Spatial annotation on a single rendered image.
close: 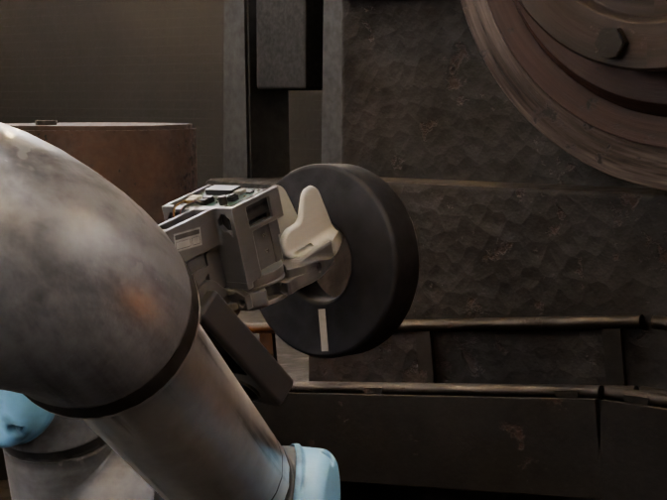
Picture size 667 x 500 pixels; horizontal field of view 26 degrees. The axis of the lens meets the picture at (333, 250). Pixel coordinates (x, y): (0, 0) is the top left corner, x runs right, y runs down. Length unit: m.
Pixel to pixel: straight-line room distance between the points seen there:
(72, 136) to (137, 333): 3.26
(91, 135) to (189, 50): 6.21
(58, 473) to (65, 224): 0.39
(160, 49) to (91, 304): 9.66
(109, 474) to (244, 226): 0.20
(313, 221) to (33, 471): 0.30
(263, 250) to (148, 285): 0.45
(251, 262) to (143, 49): 9.35
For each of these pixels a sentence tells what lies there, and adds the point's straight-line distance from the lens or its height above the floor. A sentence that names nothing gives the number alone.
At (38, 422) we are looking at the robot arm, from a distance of 0.92.
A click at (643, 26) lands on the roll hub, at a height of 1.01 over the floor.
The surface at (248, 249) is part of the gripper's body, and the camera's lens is 1.03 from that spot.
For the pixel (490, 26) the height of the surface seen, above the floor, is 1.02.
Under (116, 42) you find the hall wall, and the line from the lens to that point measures 10.57.
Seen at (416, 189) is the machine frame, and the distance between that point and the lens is 1.43.
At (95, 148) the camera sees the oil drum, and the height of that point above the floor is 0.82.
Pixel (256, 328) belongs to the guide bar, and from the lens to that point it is 1.57.
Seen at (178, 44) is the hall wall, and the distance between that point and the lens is 10.12.
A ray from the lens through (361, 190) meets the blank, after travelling 1.11.
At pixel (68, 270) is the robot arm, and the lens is 0.59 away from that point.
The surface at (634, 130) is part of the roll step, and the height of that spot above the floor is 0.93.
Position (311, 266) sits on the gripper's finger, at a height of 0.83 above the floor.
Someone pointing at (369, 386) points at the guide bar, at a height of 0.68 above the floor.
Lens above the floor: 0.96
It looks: 6 degrees down
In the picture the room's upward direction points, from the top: straight up
